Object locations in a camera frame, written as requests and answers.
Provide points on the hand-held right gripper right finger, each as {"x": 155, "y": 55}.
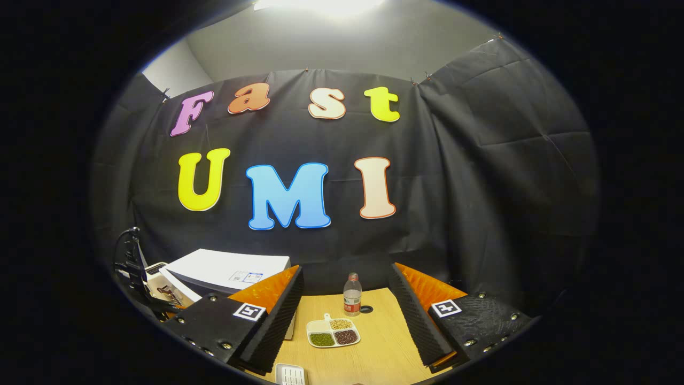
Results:
{"x": 414, "y": 321}

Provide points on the white ribbed tray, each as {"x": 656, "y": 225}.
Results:
{"x": 290, "y": 374}

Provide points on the large ceiling light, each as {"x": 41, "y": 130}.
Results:
{"x": 320, "y": 5}

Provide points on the white microwave oven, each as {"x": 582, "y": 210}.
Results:
{"x": 224, "y": 267}

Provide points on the metal mesh utensil holder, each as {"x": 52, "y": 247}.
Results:
{"x": 163, "y": 297}

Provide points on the clear plastic water bottle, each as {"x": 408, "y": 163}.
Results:
{"x": 352, "y": 299}

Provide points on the white divided plate of grains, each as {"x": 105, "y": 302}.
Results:
{"x": 334, "y": 332}

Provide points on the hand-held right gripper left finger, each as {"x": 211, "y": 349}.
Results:
{"x": 278, "y": 321}

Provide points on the black backdrop cloth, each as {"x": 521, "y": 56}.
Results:
{"x": 481, "y": 187}

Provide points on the brown spoon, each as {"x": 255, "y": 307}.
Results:
{"x": 168, "y": 292}

